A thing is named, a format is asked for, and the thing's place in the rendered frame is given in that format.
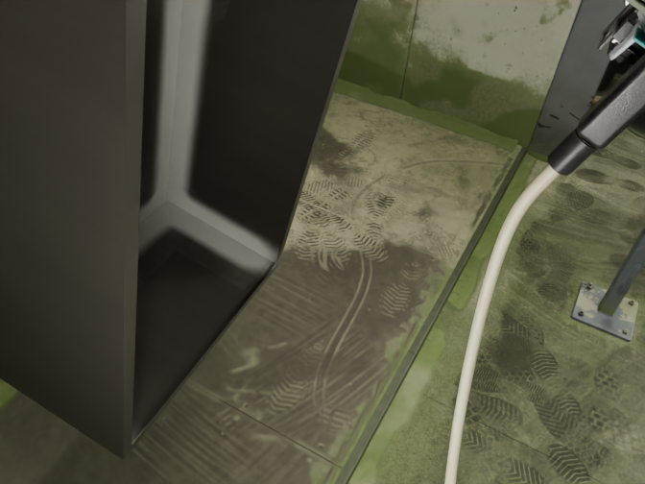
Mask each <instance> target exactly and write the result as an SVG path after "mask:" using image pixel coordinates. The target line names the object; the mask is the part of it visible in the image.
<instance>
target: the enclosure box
mask: <svg viewBox="0 0 645 484"><path fill-rule="evenodd" d="M361 3H362V0H0V378H1V379H2V380H4V381H5V382H7V383H8V384H10V385H11V386H12V387H13V388H15V389H16V390H18V391H19V392H21V393H22V394H24V395H25V396H27V397H28V398H30V399H32V400H33V401H35V402H36V403H38V404H39V405H41V406H42V407H44V408H45V409H47V410H49V411H50V412H52V413H53V414H55V415H56V416H58V417H59V418H61V419H62V420H64V421H65V422H67V423H68V424H70V425H72V426H73V427H75V428H76V429H78V430H79V431H81V432H82V433H83V434H84V435H86V436H87V437H89V438H90V439H92V440H93V441H95V442H96V443H98V444H99V445H101V446H102V447H104V448H106V449H107V450H109V451H110V452H112V453H113V454H115V455H116V456H118V457H119V458H121V459H122V460H124V459H125V458H126V456H127V455H128V454H129V453H130V451H131V450H132V449H133V447H134V446H135V445H136V444H137V442H138V441H139V440H140V439H141V437H142V436H143V435H144V434H145V432H146V431H147V430H148V429H149V427H150V426H151V425H152V424H153V422H154V421H155V420H156V418H157V417H158V416H159V414H160V413H161V412H162V411H163V409H164V408H165V407H166V406H167V404H168V403H169V402H170V401H171V399H172V398H173V397H174V396H175V394H176V393H177V392H178V391H179V389H180V388H181V387H182V385H183V384H184V383H185V382H186V380H187V379H188V378H189V377H190V376H191V375H192V374H193V373H194V371H195V370H196V369H197V368H198V366H199V365H200V364H201V363H202V361H203V360H204V358H205V357H206V356H207V355H208V353H209V352H210V351H211V350H212V348H213V347H214V346H215V345H216V343H217V342H218V341H219V340H220V338H221V337H222V336H223V335H224V333H225V332H226V331H227V329H228V328H229V327H230V326H231V324H232V323H233V322H234V321H235V319H236V318H237V317H238V316H239V314H240V313H241V312H242V311H243V309H244V308H245V307H246V306H247V304H248V303H249V302H250V300H251V299H252V298H253V296H254V295H255V294H256V293H257V291H258V290H259V289H260V288H261V286H262V285H263V284H264V283H265V281H266V280H267V279H268V278H269V276H270V275H271V274H272V273H273V271H274V270H275V269H276V267H277V266H278V264H279V261H280V259H281V256H282V253H283V249H284V246H285V243H286V240H287V237H288V234H289V230H290V227H291V225H292V222H293V219H294V216H295V212H296V209H297V206H298V203H299V198H300V194H301V191H302V188H303V186H304V183H305V180H306V176H307V173H308V170H309V167H310V164H311V161H312V157H313V155H314V152H315V149H316V146H317V143H318V139H319V136H320V133H321V130H322V127H323V121H324V118H325V116H326V113H327V110H328V107H329V103H330V100H331V97H332V94H333V91H334V88H335V84H336V82H337V79H338V76H339V73H340V70H341V66H342V63H343V60H344V57H345V54H346V49H347V46H348V43H349V40H350V37H351V34H352V30H353V27H354V24H355V21H356V18H357V15H358V12H359V9H360V6H361Z"/></svg>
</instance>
